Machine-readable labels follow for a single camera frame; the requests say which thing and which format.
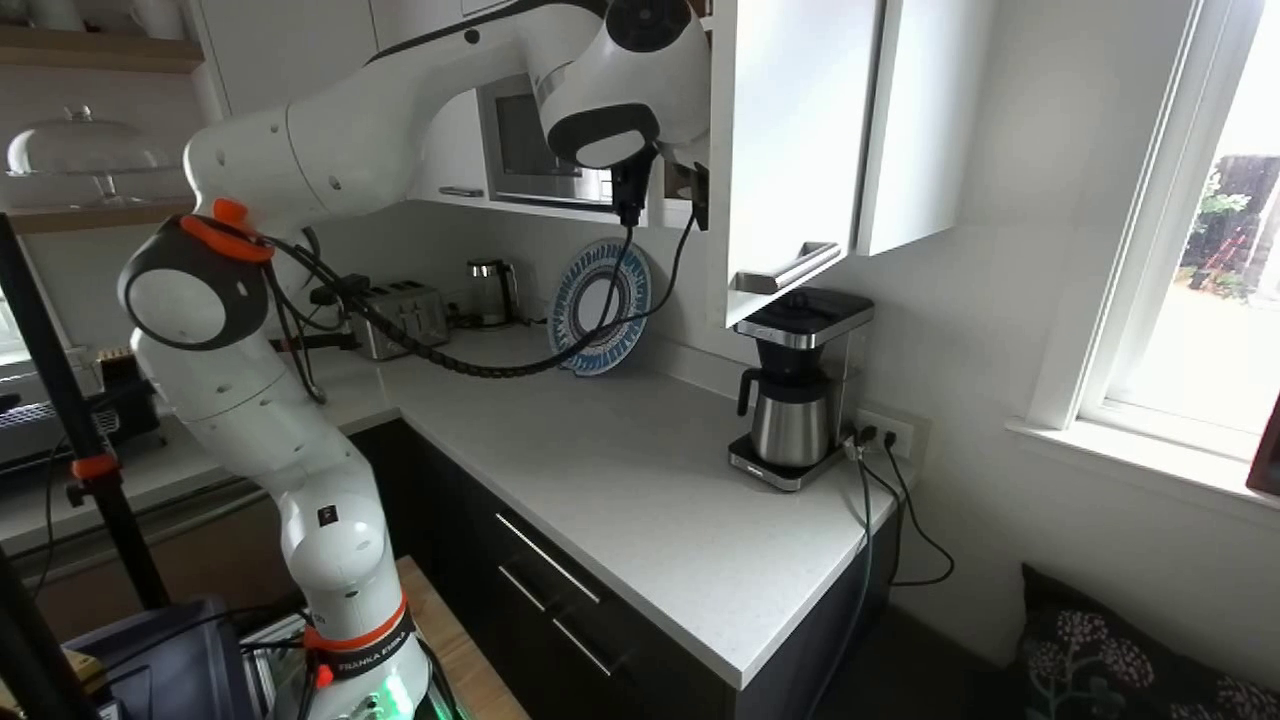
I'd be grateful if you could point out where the black base cabinet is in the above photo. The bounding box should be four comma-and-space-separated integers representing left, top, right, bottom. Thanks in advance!
336, 418, 904, 720

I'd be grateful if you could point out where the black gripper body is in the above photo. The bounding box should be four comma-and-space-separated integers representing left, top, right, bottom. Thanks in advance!
608, 142, 659, 231

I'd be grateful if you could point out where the blue patterned decorative plate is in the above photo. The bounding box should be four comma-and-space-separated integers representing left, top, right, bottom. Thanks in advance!
546, 238, 659, 386

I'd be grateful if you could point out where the steel black coffee maker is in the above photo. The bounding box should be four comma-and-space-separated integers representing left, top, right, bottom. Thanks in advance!
724, 288, 881, 495

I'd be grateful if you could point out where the black tripod pole orange clamp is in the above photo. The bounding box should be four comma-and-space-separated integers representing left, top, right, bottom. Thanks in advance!
0, 214, 175, 617

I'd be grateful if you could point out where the white framed window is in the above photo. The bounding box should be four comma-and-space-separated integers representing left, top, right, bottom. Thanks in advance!
1065, 0, 1280, 471

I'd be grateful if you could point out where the thin wooden wall shelf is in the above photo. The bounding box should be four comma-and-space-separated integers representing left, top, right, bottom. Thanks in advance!
0, 26, 207, 78

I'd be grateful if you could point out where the orange cable clamp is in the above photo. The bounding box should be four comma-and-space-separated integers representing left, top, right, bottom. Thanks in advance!
175, 196, 274, 268

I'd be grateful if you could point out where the wide white cupboard door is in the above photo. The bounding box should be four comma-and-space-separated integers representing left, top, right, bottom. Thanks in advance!
196, 0, 404, 136

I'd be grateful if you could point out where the white cabinet door with handle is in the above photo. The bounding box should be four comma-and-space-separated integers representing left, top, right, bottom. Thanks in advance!
710, 0, 887, 333

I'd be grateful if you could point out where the dark floral sofa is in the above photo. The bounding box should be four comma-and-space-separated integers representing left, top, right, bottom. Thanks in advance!
1012, 559, 1280, 720

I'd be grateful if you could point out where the black camera stand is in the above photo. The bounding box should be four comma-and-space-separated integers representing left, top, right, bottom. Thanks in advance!
270, 271, 392, 360

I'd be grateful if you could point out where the blue grey bag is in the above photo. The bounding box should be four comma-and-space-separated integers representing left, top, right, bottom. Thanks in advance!
58, 605, 270, 720

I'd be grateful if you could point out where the plain black pole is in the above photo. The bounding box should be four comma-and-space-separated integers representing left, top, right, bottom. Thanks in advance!
0, 550, 101, 720

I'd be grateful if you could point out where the silver microwave oven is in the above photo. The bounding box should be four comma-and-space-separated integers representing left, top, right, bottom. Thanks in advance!
474, 78, 621, 214

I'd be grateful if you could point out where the black power cable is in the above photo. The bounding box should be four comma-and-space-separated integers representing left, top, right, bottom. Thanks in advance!
830, 438, 887, 720
874, 438, 961, 592

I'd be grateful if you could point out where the white wall power outlet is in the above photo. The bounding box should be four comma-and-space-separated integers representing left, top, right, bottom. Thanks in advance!
841, 405, 926, 467

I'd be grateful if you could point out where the wooden shelf under dome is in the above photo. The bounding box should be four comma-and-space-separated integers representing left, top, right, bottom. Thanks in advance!
0, 193, 204, 242

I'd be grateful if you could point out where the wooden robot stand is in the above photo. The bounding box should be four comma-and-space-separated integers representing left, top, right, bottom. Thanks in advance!
394, 555, 530, 720

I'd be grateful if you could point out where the long silver drawer handle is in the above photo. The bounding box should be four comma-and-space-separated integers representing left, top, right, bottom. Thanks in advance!
493, 508, 608, 610

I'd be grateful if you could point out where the short silver drawer handle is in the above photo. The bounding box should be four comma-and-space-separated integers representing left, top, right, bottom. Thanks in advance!
493, 559, 552, 622
546, 612, 621, 680

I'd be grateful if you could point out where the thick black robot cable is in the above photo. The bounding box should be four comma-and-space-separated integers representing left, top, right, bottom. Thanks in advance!
256, 158, 717, 386

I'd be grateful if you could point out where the plain white cabinet door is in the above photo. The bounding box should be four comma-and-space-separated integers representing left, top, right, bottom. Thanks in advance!
850, 0, 1001, 260

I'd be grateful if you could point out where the black box on counter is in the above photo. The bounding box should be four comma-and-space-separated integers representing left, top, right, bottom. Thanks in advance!
96, 350, 166, 450

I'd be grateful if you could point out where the glass cake dome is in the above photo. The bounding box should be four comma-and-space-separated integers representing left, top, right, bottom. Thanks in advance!
0, 99, 162, 214

